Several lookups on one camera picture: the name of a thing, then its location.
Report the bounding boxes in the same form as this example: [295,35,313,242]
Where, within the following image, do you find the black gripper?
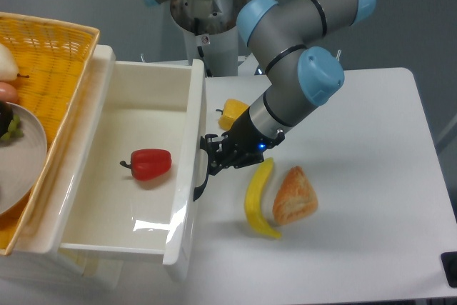
[199,109,286,176]

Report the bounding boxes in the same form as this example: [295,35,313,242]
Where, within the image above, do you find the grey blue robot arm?
[144,0,376,175]

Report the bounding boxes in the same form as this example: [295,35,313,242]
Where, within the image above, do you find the white drawer cabinet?
[1,45,123,289]

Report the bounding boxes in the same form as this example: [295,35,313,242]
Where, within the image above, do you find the yellow toy bell pepper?
[216,99,249,131]

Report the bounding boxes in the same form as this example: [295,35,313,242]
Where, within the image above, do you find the yellow toy banana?
[243,158,282,239]

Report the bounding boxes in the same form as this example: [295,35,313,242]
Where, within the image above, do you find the red toy bell pepper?
[119,149,172,181]

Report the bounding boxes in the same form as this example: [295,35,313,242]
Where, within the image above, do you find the toy croissant bread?
[272,166,318,225]

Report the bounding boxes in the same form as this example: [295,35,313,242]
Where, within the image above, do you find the yellow woven basket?
[1,12,100,256]

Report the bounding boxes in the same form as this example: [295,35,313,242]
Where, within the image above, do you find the grey plate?
[1,104,47,213]

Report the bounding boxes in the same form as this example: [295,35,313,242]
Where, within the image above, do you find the pink toy sausage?
[0,82,19,104]

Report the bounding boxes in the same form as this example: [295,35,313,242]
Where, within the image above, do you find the black object at table edge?
[441,251,457,288]

